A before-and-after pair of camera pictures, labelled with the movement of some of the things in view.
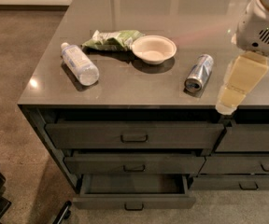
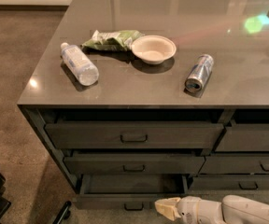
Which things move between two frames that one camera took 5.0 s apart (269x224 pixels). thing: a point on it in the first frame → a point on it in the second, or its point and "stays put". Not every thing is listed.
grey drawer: x=237 y=164 stays put
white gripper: x=259 y=28 → x=192 y=209
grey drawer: x=134 y=192 stays put
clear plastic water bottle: x=78 y=64 stays put
